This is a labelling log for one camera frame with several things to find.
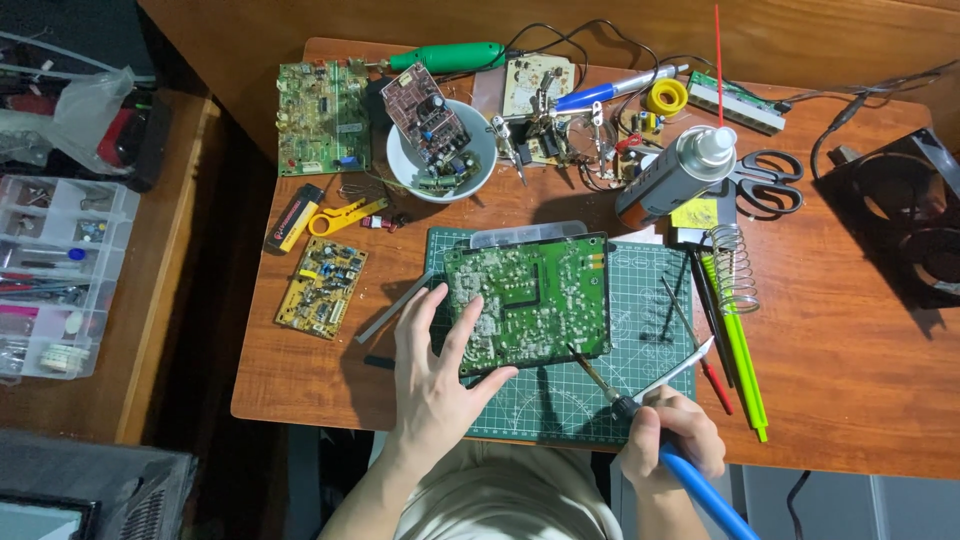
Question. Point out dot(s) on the green rotary tool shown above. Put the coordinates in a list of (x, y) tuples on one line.
[(450, 57)]

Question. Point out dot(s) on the red spray straw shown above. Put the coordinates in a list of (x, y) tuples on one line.
[(718, 64)]

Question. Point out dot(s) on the yellow and black lighter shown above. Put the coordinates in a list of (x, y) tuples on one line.
[(295, 218)]

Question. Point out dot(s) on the large green circuit board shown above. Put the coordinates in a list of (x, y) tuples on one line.
[(525, 304)]

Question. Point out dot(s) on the plastic bag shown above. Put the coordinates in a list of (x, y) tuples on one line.
[(75, 124)]

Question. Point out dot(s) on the person's right hand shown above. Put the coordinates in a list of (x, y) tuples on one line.
[(673, 435)]

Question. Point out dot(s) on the person's left hand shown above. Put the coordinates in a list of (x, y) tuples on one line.
[(431, 379)]

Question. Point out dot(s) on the black cooling fan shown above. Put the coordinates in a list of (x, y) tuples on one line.
[(900, 217)]

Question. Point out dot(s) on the helping hands clamp stand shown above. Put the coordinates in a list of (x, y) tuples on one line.
[(555, 131)]

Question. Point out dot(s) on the yellow solder roll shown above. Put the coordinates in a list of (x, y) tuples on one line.
[(667, 96)]

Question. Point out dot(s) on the silver spray can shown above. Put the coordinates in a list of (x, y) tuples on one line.
[(671, 180)]

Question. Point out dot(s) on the person's right fingers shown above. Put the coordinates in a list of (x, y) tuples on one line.
[(660, 427)]

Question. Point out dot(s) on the green populated circuit board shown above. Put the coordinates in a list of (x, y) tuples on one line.
[(322, 118)]

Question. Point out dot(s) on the soldering iron spring stand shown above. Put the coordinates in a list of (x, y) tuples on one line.
[(720, 247)]

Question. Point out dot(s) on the clear plastic case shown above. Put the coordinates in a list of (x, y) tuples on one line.
[(525, 232)]

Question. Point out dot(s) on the white bowl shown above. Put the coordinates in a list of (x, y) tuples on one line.
[(409, 169)]

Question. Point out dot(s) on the small red component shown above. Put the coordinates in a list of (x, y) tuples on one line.
[(381, 222)]

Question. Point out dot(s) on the green terminal strip board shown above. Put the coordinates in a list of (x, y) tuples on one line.
[(735, 103)]

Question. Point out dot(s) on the brown circuit board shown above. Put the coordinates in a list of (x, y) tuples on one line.
[(427, 116)]

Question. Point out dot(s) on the clear plastic organizer box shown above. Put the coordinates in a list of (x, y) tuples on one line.
[(52, 277)]

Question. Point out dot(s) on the grey metal bar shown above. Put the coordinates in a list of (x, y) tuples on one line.
[(394, 307)]

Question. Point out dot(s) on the yellow circuit board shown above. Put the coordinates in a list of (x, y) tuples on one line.
[(321, 287)]

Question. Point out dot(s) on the green desoldering pump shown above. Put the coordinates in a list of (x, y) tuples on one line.
[(742, 360)]

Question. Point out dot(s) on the beige circuit board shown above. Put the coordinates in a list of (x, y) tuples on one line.
[(538, 84)]

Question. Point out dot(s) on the grey monitor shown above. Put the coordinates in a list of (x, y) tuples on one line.
[(90, 491)]

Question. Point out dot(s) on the blue and silver pen tool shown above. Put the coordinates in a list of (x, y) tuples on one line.
[(607, 90)]

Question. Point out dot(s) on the metal tweezers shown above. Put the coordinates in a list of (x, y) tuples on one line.
[(681, 311)]

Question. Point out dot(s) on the silver craft knife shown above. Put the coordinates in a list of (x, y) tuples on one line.
[(675, 371)]

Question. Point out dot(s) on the green cutting mat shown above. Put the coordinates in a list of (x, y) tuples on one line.
[(637, 322)]

